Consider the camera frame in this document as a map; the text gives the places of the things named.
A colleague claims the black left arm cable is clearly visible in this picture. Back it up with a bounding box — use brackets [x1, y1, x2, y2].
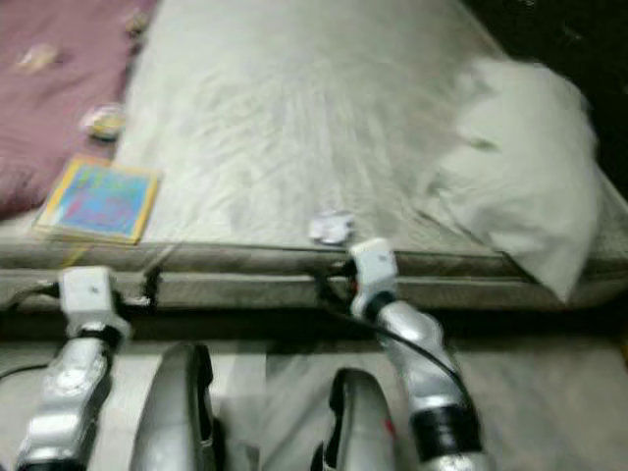
[0, 280, 65, 384]

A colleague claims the pink cartoon print blanket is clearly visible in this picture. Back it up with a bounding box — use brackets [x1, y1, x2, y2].
[0, 0, 158, 223]

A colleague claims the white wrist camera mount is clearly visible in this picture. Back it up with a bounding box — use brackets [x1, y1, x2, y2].
[59, 265, 131, 340]
[348, 237, 401, 320]

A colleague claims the silver robot leg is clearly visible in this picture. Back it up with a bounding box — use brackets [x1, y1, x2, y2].
[309, 368, 399, 471]
[128, 341, 223, 471]

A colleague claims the silver right robot leg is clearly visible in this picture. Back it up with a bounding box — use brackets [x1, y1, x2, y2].
[309, 368, 399, 471]

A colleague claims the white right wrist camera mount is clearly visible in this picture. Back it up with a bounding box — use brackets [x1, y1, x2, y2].
[348, 237, 401, 320]

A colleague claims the silver left robot leg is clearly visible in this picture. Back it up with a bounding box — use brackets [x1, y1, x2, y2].
[128, 341, 223, 471]

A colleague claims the white pillow with tree print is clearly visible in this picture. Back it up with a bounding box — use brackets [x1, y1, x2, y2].
[414, 54, 605, 303]

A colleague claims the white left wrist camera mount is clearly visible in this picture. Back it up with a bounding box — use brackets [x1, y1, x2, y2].
[59, 265, 131, 340]

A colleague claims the colourful children's book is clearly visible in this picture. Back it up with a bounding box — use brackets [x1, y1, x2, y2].
[34, 155, 161, 244]

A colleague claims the grey quilted mattress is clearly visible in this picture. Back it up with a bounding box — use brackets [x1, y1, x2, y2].
[0, 0, 628, 313]

